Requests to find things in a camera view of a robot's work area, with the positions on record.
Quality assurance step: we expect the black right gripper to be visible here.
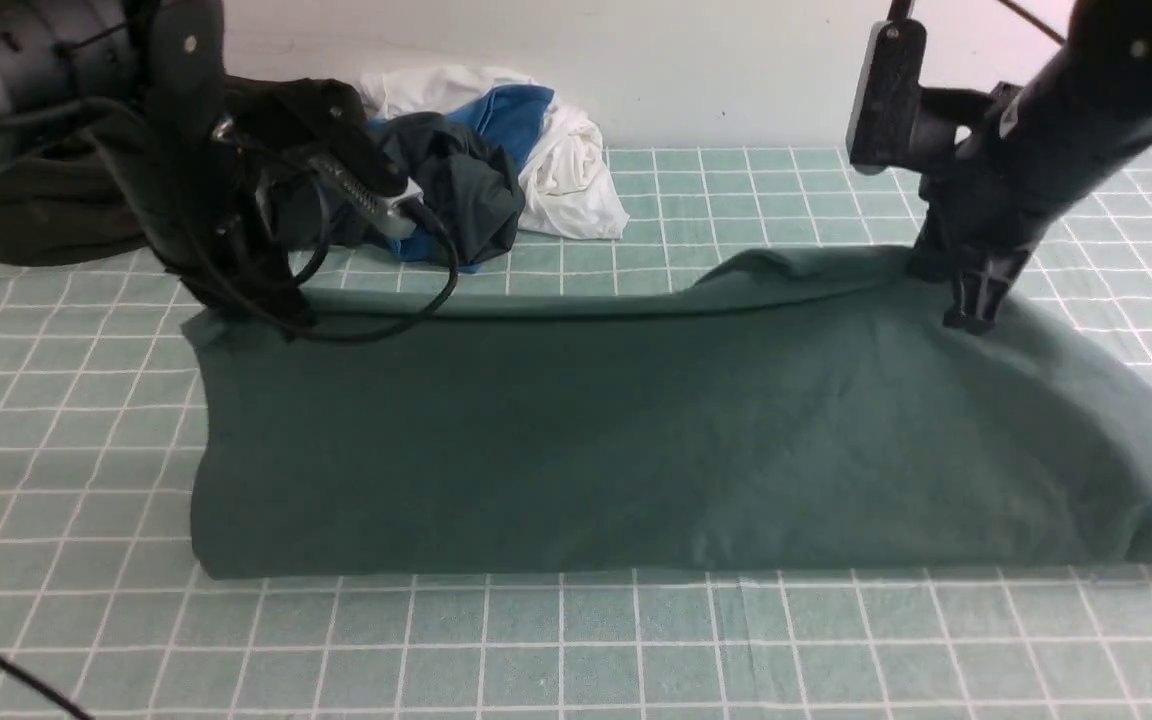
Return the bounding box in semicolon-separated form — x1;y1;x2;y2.
908;85;1069;334

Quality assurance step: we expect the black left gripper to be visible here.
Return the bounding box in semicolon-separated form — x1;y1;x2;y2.
106;78;406;336

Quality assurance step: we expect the green long-sleeve shirt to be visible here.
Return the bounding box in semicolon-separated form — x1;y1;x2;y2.
183;247;1152;579

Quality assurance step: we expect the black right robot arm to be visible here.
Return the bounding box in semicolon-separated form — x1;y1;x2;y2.
910;1;1152;334

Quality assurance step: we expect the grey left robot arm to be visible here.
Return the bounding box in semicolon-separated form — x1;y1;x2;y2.
0;1;420;343

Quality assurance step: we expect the dark olive crumpled garment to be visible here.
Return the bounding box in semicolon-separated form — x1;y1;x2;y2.
0;141;237;267

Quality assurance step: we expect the dark teal crumpled garment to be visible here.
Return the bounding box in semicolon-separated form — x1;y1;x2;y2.
367;111;526;273

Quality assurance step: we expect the blue crumpled garment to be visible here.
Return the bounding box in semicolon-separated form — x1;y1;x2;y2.
388;84;555;273

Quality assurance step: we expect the white crumpled garment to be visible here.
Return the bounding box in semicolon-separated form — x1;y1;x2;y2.
358;65;628;240

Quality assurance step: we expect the green checkered table cloth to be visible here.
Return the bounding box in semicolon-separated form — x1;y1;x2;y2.
0;147;1152;719

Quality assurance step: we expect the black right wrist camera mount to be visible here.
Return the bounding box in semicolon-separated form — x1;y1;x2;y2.
846;17;995;176

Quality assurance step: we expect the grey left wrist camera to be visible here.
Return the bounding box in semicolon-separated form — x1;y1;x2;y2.
308;152;422;240

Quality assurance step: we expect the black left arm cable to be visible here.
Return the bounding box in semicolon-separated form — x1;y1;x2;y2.
0;100;462;720

